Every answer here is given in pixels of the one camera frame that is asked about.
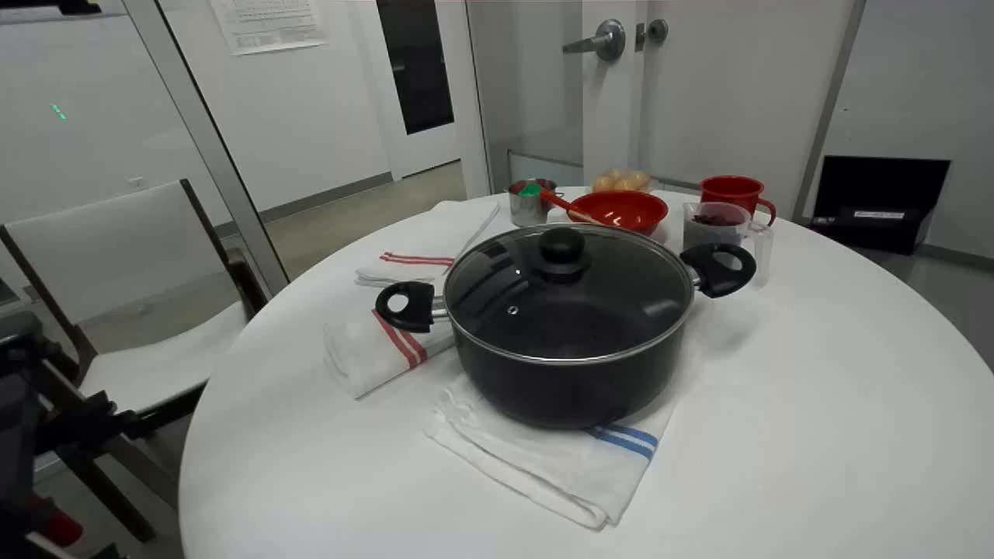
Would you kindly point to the glass lid with black knob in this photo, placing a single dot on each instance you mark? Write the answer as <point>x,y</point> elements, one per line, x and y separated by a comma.
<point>621,301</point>

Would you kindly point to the black cooking pot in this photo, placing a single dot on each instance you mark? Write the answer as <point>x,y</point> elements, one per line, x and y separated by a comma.
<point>559,386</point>

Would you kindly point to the small metal cup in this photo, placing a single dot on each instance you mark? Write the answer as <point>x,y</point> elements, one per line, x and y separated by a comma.
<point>525,212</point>

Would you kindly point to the small green object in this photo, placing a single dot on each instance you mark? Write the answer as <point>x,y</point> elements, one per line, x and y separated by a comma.
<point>528,190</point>

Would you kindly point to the red plastic bowl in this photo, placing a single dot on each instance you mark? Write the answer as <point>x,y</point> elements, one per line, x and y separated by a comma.
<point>621,212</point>

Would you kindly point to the yellow bread pieces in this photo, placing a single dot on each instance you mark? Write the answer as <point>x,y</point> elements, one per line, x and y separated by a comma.
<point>621,180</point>

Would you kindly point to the white towel with blue stripes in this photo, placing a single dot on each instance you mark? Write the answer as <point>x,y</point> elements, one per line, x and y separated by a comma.
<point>548,469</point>

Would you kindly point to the clear glass cup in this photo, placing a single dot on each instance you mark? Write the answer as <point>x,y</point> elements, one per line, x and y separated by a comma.
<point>716,226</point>

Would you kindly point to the dark door window pane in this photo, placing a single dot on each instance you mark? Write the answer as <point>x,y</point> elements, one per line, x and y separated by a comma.
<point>415,65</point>

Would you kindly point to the red mug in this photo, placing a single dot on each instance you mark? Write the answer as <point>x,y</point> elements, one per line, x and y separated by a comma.
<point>730,190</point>

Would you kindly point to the white door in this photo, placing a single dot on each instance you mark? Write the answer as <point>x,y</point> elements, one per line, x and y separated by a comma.
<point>725,103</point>

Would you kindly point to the silver deadbolt lock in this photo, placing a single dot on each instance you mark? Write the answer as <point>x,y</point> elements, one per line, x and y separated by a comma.
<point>652,33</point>

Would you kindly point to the white paper sheet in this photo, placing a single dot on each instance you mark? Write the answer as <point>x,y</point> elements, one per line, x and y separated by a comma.
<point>267,24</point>

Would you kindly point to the black flat box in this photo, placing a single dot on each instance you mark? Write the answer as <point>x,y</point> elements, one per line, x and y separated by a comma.
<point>880,198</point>

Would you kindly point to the grey metal partition post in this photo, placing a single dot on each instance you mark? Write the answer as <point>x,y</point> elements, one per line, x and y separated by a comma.
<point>213,145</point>

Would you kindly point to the white chair with black frame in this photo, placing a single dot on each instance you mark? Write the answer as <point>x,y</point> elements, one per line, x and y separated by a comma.
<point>125,251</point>

